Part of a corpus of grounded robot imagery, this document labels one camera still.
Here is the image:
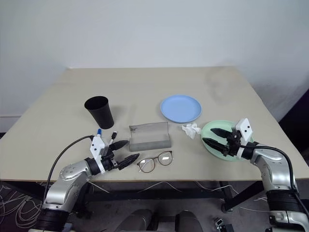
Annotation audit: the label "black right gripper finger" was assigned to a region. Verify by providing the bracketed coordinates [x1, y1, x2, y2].
[201, 137, 229, 155]
[210, 128, 233, 139]

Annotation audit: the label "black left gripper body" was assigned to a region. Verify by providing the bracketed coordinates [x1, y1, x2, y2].
[102, 145, 122, 172]

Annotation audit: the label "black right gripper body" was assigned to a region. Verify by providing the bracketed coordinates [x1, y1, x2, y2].
[223, 130, 242, 157]

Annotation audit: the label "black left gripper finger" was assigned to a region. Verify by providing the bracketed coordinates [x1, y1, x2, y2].
[112, 140, 128, 151]
[118, 153, 140, 170]

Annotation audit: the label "green round plate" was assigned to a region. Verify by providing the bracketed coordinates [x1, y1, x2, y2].
[200, 119, 254, 162]

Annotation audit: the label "white pen with black tip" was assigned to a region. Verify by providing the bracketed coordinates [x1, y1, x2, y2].
[107, 130, 119, 146]

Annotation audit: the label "brown round-rimmed glasses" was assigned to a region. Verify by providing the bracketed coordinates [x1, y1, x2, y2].
[136, 150, 173, 174]

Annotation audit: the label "crumpled white tissue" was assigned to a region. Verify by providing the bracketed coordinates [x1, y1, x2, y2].
[181, 122, 202, 140]

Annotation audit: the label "open grey glasses case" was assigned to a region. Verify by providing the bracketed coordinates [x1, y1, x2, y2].
[128, 121, 172, 152]

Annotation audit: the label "black plastic cup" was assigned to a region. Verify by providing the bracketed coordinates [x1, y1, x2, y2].
[84, 96, 115, 130]

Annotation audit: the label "blue round plate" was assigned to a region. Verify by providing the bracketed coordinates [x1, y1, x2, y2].
[160, 94, 202, 123]

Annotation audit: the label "dark rounded shape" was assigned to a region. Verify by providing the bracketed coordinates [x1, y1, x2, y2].
[115, 208, 155, 232]
[174, 210, 203, 232]

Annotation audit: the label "small metal floor object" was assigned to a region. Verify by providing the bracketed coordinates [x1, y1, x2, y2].
[213, 217, 225, 229]

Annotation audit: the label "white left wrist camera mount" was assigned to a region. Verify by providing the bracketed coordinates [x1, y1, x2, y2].
[89, 135, 107, 174]

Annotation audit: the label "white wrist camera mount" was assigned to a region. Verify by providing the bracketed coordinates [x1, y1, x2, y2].
[235, 117, 255, 159]
[89, 135, 107, 174]

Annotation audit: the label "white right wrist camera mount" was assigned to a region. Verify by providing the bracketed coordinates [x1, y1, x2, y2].
[235, 117, 255, 159]

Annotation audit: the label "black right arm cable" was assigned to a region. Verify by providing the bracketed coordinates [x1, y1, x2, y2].
[240, 142, 305, 215]

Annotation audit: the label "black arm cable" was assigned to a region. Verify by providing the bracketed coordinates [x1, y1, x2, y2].
[240, 142, 305, 215]
[43, 135, 95, 203]

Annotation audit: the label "black table frame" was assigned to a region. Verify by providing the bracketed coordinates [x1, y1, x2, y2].
[0, 180, 266, 213]

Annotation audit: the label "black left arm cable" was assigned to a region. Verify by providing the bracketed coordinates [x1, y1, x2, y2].
[43, 135, 95, 203]

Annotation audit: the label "white floor wire tangle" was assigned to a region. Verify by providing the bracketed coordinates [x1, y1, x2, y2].
[0, 183, 53, 229]

